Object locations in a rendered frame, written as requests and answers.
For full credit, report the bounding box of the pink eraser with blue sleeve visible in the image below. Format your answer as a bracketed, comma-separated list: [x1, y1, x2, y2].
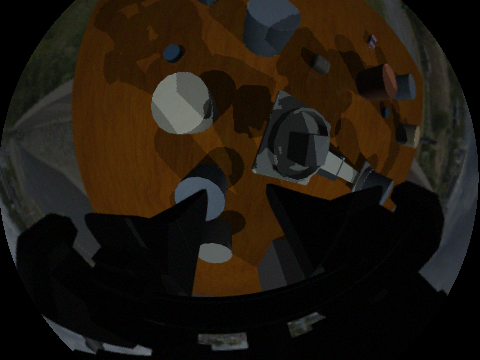
[367, 35, 376, 49]

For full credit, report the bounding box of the brown cylinder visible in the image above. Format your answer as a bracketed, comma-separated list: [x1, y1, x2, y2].
[356, 63, 397, 101]

